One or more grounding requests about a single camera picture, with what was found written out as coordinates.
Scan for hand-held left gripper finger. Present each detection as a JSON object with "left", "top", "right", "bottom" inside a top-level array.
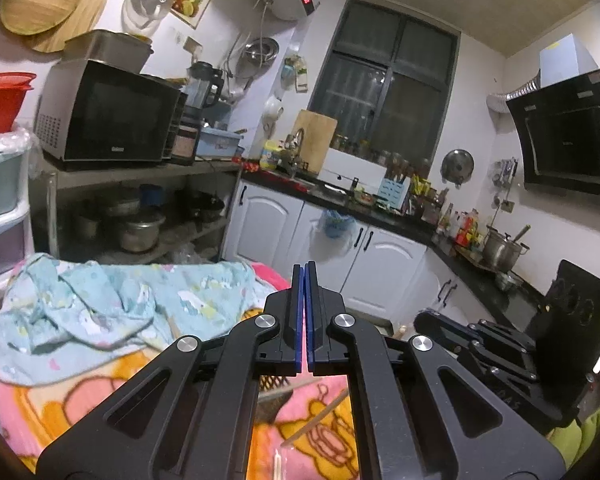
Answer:
[
  {"left": 35, "top": 263, "right": 305, "bottom": 480},
  {"left": 305, "top": 261, "right": 566, "bottom": 480}
]

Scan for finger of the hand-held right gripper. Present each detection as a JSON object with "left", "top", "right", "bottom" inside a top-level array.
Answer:
[
  {"left": 456, "top": 340, "right": 539, "bottom": 383},
  {"left": 413, "top": 310, "right": 537, "bottom": 357}
]

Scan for hanging kitchen utensils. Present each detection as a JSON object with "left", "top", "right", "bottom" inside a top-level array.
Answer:
[{"left": 495, "top": 159, "right": 518, "bottom": 191}]

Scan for black kitchen countertop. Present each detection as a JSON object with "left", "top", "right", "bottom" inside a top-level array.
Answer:
[{"left": 240, "top": 167, "right": 556, "bottom": 331}]

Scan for white kitchen cabinets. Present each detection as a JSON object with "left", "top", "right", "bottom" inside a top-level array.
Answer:
[{"left": 225, "top": 180, "right": 486, "bottom": 326}]

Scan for blue plastic bag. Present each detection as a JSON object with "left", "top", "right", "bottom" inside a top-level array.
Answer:
[{"left": 316, "top": 209, "right": 357, "bottom": 253}]

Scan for steel stock pot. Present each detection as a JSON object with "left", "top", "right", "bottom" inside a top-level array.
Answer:
[{"left": 482, "top": 225, "right": 531, "bottom": 271}]

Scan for group of condiment bottles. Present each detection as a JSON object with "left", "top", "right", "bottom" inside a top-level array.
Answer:
[{"left": 437, "top": 202, "right": 486, "bottom": 251}]

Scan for black cooking pot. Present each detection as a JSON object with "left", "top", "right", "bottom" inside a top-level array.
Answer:
[{"left": 187, "top": 192, "right": 226, "bottom": 223}]

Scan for light blue knife block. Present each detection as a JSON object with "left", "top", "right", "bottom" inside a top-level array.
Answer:
[{"left": 377, "top": 177, "right": 411, "bottom": 211}]

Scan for hanging steel pot lid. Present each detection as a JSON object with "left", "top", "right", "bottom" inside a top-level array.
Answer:
[{"left": 441, "top": 149, "right": 476, "bottom": 188}]

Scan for yellow plastic bottle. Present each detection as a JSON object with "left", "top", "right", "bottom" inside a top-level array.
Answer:
[{"left": 259, "top": 140, "right": 283, "bottom": 171}]

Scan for metal kitchen faucet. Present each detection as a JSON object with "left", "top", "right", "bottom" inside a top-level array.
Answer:
[{"left": 282, "top": 127, "right": 306, "bottom": 171}]

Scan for steel cooking pot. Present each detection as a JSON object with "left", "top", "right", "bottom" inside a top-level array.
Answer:
[{"left": 117, "top": 212, "right": 166, "bottom": 253}]

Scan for wooden cutting board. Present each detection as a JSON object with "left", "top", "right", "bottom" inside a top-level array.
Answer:
[{"left": 290, "top": 109, "right": 338, "bottom": 173}]

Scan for row of spice jars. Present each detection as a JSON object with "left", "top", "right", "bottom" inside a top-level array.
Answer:
[{"left": 332, "top": 132, "right": 431, "bottom": 176}]

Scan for light blue printed cloth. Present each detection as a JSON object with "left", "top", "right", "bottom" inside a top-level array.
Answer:
[{"left": 0, "top": 252, "right": 266, "bottom": 386}]

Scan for steel shelf rack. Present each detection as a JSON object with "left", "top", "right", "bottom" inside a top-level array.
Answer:
[{"left": 42, "top": 157, "right": 243, "bottom": 266}]

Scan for black range hood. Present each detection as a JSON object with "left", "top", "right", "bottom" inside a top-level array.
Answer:
[{"left": 505, "top": 67, "right": 600, "bottom": 196}]

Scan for dark framed window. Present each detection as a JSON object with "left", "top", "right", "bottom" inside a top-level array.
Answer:
[{"left": 307, "top": 0, "right": 461, "bottom": 166}]

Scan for black blender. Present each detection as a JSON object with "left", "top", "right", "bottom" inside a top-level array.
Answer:
[{"left": 185, "top": 61, "right": 225, "bottom": 111}]

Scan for hanging steel bowl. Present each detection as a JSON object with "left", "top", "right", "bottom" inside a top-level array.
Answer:
[{"left": 243, "top": 37, "right": 280, "bottom": 66}]

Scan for pink printed blanket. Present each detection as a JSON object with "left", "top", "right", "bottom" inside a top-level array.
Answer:
[{"left": 0, "top": 260, "right": 366, "bottom": 480}]

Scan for black microwave oven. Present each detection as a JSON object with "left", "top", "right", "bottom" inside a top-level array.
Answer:
[{"left": 34, "top": 59, "right": 183, "bottom": 163}]

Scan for white hood chimney cover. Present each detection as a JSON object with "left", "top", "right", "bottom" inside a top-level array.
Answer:
[{"left": 540, "top": 34, "right": 593, "bottom": 88}]

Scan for white plastic drawer unit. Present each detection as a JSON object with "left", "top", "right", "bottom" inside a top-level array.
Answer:
[{"left": 0, "top": 127, "right": 35, "bottom": 286}]

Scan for grey lidded container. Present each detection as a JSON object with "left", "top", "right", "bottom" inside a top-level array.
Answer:
[{"left": 64, "top": 30, "right": 154, "bottom": 75}]

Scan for clear glass dome lid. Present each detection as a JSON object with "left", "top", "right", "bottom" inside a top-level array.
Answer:
[{"left": 122, "top": 0, "right": 173, "bottom": 31}]

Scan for round wooden board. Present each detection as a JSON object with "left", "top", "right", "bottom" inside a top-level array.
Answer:
[{"left": 27, "top": 0, "right": 110, "bottom": 53}]

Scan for red plastic basin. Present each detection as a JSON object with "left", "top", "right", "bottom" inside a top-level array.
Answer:
[{"left": 0, "top": 72, "right": 37, "bottom": 136}]

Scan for white plastic wall holder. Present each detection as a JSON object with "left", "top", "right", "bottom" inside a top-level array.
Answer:
[{"left": 262, "top": 95, "right": 285, "bottom": 131}]

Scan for silver flexible duct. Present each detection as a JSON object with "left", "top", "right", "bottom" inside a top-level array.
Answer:
[{"left": 486, "top": 72, "right": 543, "bottom": 113}]

